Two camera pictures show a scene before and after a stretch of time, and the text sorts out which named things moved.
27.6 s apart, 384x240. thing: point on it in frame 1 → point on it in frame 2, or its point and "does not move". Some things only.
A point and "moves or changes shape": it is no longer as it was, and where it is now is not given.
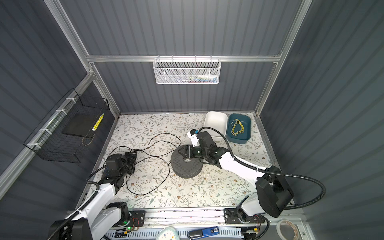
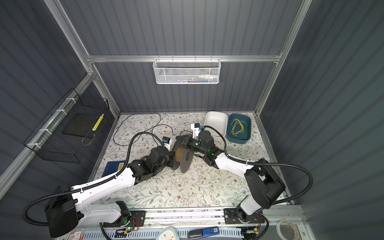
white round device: [169, 233] does not move
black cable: [147, 153] → [157, 124]
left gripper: [130, 158] → [169, 153]
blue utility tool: [203, 232] does not move
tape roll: [278, 228] does not move
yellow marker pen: [98, 122] does not move
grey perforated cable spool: [187, 166] moves or changes shape
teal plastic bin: [238, 128] does not move
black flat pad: [82, 124] does not move
